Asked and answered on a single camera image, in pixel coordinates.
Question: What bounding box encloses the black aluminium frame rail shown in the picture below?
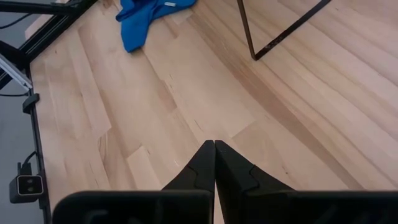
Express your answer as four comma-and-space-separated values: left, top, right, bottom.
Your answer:
27, 88, 53, 224
17, 0, 99, 63
0, 0, 78, 16

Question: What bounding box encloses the thin black cable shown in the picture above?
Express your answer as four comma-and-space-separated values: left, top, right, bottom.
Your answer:
0, 12, 34, 30

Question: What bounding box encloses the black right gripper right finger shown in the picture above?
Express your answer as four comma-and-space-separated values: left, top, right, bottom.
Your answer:
215, 139, 295, 224

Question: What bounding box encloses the silver metal bar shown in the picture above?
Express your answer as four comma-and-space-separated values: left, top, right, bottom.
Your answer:
0, 52, 34, 91

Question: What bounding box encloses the blue cloth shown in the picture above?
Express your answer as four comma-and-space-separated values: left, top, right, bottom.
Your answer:
115, 0, 198, 54

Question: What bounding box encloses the small black camera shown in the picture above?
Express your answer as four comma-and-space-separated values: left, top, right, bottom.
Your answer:
8, 161, 45, 205

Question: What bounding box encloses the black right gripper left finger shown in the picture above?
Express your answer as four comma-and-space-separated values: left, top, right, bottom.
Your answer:
160, 139, 216, 192

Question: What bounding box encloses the black rail bracket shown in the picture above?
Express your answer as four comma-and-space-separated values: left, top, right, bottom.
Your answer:
22, 92, 40, 114

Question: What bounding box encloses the wooden shelf with black legs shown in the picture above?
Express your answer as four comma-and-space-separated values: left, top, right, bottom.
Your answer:
236, 0, 333, 62

